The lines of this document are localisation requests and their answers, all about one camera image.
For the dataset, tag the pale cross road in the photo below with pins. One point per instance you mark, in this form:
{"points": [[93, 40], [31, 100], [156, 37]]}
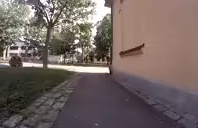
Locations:
{"points": [[87, 69]]}

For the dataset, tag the dark green tree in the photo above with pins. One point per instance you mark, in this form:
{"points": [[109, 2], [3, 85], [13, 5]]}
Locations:
{"points": [[103, 36]]}

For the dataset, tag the dark grey asphalt path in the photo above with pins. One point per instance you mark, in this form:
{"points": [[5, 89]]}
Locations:
{"points": [[97, 103]]}

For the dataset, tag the large tree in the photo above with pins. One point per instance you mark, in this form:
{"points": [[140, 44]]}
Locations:
{"points": [[47, 50]]}

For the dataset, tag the cobblestone strip beside grass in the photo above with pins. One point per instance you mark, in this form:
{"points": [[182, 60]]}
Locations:
{"points": [[47, 106]]}

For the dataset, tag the orange plastered building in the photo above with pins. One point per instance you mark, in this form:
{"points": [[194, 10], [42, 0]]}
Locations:
{"points": [[167, 36]]}

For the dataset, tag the white building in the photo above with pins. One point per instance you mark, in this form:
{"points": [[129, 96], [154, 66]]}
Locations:
{"points": [[18, 50]]}

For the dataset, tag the dark vehicle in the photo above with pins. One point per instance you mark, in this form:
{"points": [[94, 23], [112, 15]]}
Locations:
{"points": [[15, 61]]}

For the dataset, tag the grass lawn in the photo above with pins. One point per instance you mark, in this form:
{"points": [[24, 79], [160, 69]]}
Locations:
{"points": [[13, 86]]}

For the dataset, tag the tree with dark trunk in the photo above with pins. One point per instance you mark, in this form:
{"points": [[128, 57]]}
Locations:
{"points": [[3, 23]]}

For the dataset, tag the cobblestone strip along wall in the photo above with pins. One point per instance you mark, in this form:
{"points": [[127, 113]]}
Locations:
{"points": [[173, 113]]}

